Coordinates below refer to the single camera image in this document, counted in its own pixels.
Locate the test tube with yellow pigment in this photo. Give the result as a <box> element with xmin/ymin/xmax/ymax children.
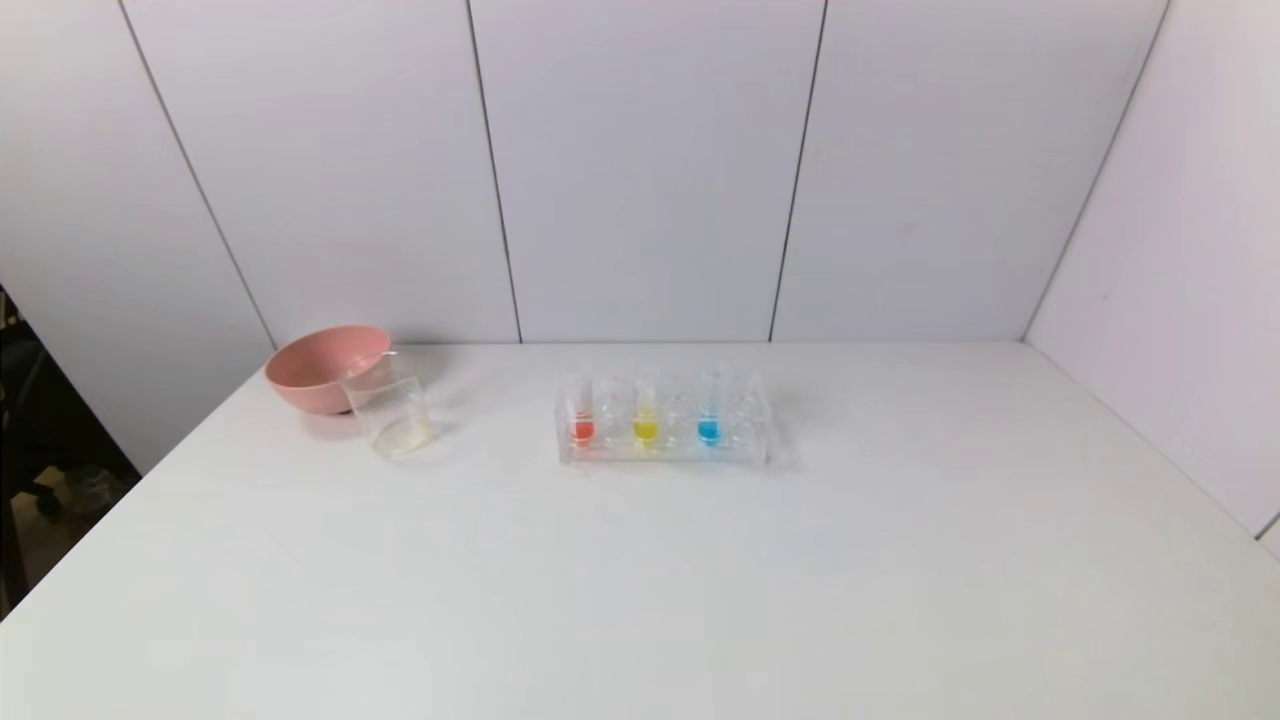
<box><xmin>632</xmin><ymin>372</ymin><xmax>661</xmax><ymax>448</ymax></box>

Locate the test tube with red pigment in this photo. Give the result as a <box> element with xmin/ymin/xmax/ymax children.
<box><xmin>567</xmin><ymin>375</ymin><xmax>598</xmax><ymax>448</ymax></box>

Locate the test tube with blue pigment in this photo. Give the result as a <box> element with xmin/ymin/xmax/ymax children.
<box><xmin>697</xmin><ymin>365</ymin><xmax>724</xmax><ymax>447</ymax></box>

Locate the clear acrylic test tube rack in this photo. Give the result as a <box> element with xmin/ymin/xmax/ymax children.
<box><xmin>556</xmin><ymin>368</ymin><xmax>773</xmax><ymax>467</ymax></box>

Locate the clear glass beaker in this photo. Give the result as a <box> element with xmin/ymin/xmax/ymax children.
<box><xmin>340</xmin><ymin>350</ymin><xmax>438</xmax><ymax>460</ymax></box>

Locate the pink bowl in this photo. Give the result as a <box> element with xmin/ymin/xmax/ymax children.
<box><xmin>264</xmin><ymin>324</ymin><xmax>393</xmax><ymax>415</ymax></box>

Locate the dark furniture beside table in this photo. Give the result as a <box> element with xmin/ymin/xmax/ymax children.
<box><xmin>0</xmin><ymin>285</ymin><xmax>141</xmax><ymax>616</ymax></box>

